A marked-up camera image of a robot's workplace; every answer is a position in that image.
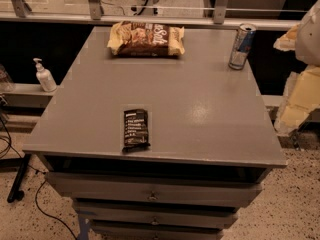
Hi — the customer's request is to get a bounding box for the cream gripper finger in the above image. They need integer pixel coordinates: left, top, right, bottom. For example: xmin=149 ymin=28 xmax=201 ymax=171
xmin=274 ymin=66 xmax=320 ymax=136
xmin=273 ymin=25 xmax=299 ymax=52

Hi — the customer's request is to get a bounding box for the silver blue redbull can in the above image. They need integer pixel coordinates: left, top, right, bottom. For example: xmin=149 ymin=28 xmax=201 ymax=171
xmin=228 ymin=23 xmax=257 ymax=70

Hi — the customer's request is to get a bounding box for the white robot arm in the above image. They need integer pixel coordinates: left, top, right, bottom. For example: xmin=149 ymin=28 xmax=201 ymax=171
xmin=273 ymin=0 xmax=320 ymax=136

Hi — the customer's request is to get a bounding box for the black rxbar chocolate bar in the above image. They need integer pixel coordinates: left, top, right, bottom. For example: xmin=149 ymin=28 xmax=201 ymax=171
xmin=122 ymin=109 xmax=150 ymax=152

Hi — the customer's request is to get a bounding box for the grey drawer cabinet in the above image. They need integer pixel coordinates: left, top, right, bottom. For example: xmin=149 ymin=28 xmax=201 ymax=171
xmin=23 ymin=27 xmax=286 ymax=240

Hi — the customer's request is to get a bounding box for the brown yellow snack bag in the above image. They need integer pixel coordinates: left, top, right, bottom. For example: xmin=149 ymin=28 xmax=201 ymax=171
xmin=107 ymin=21 xmax=185 ymax=57

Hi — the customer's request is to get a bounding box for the white pump sanitizer bottle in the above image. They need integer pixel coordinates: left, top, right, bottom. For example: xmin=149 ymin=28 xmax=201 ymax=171
xmin=33 ymin=58 xmax=57 ymax=92

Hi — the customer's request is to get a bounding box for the black stand leg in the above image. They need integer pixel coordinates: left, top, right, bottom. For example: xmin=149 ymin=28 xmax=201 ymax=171
xmin=7 ymin=154 xmax=31 ymax=203

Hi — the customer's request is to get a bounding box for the grey metal railing frame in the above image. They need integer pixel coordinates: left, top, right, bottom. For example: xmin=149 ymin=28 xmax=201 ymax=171
xmin=0 ymin=0 xmax=304 ymax=31

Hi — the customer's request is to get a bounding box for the black floor cable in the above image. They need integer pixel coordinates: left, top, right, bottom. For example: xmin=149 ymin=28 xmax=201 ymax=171
xmin=0 ymin=117 xmax=78 ymax=240

